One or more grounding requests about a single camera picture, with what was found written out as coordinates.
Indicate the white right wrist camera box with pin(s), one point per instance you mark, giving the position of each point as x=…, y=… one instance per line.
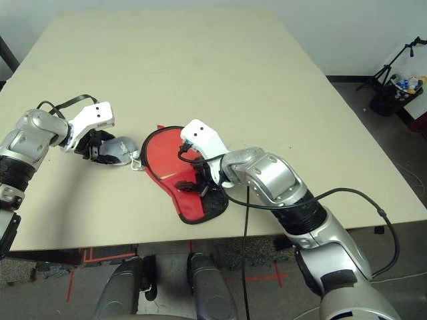
x=203, y=136

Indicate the black tripod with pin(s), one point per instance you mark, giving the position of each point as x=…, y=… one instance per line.
x=388, y=66

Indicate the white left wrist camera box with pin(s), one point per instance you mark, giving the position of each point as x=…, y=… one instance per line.
x=93, y=115

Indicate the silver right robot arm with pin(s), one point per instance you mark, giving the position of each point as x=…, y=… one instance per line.
x=277, y=173

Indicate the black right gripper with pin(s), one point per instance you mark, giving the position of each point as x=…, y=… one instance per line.
x=207, y=175

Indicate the side table with black leg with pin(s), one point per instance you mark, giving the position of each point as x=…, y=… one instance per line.
x=8, y=56

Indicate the grey robot leg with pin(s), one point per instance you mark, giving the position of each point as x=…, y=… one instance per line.
x=210, y=290
x=120, y=290

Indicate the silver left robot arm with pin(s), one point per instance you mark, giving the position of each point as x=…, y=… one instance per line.
x=30, y=133

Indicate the small black table bracket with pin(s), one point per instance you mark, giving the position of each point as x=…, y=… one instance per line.
x=379, y=230

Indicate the black and red paddle case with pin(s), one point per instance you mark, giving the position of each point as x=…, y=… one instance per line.
x=190, y=210

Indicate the grey left robot leg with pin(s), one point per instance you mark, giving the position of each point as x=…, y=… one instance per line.
x=120, y=290

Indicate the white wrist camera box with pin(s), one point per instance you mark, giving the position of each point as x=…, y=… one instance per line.
x=93, y=115
x=203, y=136

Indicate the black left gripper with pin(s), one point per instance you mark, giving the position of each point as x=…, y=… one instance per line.
x=90, y=143

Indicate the black bin with clutter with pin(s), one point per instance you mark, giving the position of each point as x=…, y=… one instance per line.
x=387, y=100

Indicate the grey right robot leg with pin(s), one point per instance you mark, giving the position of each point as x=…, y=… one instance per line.
x=210, y=290

